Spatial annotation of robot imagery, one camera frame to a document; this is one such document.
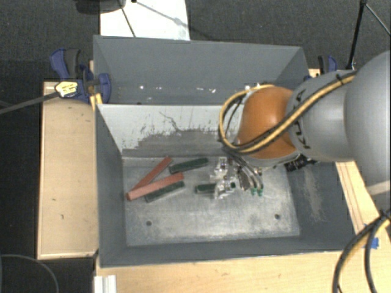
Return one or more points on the dark green flat block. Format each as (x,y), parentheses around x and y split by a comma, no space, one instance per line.
(165,191)
(188,165)
(204,189)

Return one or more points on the red-brown flat block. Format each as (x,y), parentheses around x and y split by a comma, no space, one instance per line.
(155,186)
(152,173)

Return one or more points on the black cylinder on white bracket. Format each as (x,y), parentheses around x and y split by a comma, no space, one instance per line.
(295,164)

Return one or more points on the grey metal bin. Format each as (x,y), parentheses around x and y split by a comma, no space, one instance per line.
(189,221)

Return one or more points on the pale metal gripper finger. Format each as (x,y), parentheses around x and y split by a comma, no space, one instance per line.
(223,190)
(220,170)

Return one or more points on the pale wood flat board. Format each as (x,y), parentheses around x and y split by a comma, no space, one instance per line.
(68,169)

